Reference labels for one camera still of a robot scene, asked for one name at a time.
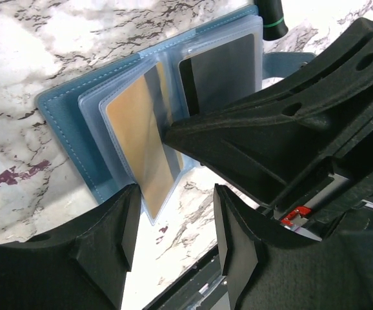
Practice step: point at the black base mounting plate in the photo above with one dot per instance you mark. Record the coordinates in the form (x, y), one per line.
(202, 286)

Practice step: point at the black stripe grey card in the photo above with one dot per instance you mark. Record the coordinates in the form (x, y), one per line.
(219, 75)

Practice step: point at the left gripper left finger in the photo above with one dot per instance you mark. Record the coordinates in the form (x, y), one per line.
(82, 264)

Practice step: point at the blue leather card holder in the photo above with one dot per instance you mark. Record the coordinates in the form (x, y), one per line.
(72, 109)

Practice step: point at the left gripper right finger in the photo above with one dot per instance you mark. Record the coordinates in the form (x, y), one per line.
(270, 267)

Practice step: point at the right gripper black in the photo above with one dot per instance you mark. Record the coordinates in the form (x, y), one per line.
(303, 148)

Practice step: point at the small green black screwdriver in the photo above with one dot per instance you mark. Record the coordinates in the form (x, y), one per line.
(271, 11)

